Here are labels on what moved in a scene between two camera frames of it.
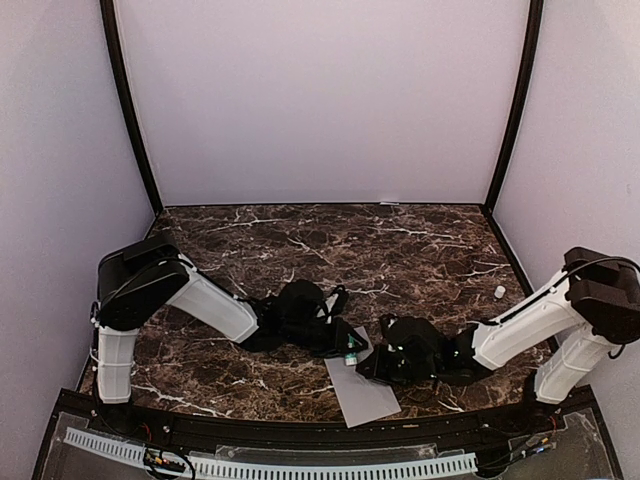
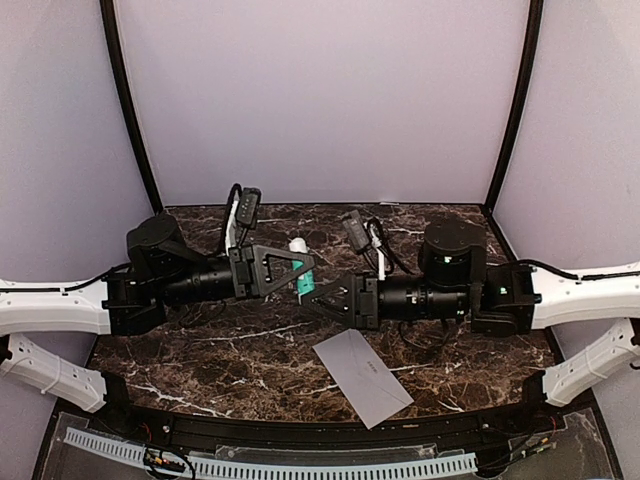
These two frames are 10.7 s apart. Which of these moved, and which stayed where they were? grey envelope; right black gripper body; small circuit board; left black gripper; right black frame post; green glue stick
Moved: grey envelope; green glue stick; right black gripper body; left black gripper
Stayed: right black frame post; small circuit board
